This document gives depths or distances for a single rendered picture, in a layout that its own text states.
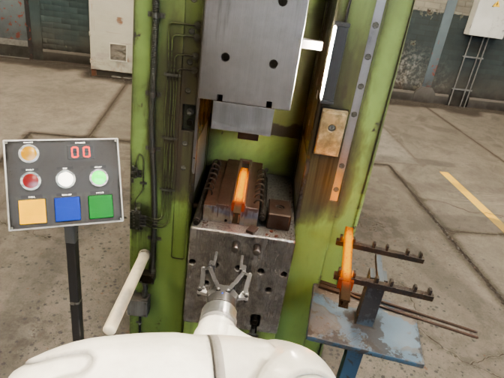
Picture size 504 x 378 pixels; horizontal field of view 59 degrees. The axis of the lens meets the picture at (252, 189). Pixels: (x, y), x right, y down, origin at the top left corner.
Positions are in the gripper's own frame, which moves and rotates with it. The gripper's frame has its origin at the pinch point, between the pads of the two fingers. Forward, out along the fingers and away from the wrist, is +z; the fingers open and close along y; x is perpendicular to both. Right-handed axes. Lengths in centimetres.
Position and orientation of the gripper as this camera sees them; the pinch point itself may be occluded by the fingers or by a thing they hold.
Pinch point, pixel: (228, 262)
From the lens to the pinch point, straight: 130.0
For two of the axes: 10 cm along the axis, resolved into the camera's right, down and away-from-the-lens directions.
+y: 9.9, 1.4, 0.1
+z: 0.5, -4.4, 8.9
